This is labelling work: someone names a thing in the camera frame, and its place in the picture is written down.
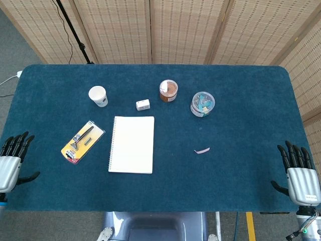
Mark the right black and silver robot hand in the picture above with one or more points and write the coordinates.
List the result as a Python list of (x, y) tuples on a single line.
[(302, 183)]

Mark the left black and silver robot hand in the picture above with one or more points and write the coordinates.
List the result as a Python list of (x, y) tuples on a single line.
[(8, 168)]

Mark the small pink paper strip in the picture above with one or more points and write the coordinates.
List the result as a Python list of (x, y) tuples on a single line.
[(201, 151)]

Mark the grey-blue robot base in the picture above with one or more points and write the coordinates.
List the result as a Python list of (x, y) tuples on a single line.
[(155, 226)]

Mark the white spiral notebook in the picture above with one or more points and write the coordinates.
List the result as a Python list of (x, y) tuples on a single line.
[(133, 145)]

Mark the yellow razor blister pack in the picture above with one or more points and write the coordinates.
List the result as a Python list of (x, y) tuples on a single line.
[(82, 141)]

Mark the white metal pole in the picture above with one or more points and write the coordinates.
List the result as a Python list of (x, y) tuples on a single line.
[(218, 226)]

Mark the white power plug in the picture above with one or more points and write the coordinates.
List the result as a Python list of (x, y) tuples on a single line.
[(19, 74)]

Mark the white paper cup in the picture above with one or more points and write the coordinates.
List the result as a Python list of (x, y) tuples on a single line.
[(97, 95)]

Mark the blue table cloth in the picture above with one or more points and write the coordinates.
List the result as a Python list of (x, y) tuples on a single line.
[(175, 180)]

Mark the clear jar of coloured clips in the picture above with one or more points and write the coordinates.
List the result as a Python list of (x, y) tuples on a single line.
[(202, 104)]

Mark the small white box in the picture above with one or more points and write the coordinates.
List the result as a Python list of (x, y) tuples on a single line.
[(143, 105)]

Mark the black tripod stand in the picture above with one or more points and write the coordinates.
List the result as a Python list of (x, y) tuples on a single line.
[(75, 32)]

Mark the jar of orange rubber bands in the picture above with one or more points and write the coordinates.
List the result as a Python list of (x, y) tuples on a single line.
[(168, 90)]

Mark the bamboo folding screen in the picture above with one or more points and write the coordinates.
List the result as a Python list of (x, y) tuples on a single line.
[(180, 30)]

